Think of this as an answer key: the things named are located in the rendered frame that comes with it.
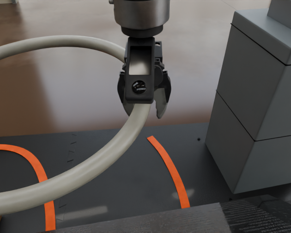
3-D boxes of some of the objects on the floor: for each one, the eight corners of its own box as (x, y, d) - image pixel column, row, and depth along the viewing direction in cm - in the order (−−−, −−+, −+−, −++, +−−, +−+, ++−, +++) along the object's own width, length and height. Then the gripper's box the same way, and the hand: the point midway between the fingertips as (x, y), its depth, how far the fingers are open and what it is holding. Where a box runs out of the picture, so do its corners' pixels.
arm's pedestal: (194, 138, 166) (218, 7, 111) (261, 128, 174) (314, 0, 119) (227, 205, 129) (288, 57, 74) (311, 188, 137) (422, 42, 82)
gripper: (176, 8, 44) (171, 99, 59) (109, 10, 45) (121, 100, 59) (180, 29, 38) (173, 125, 53) (102, 31, 39) (117, 125, 53)
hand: (145, 116), depth 53 cm, fingers closed on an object, 5 cm apart
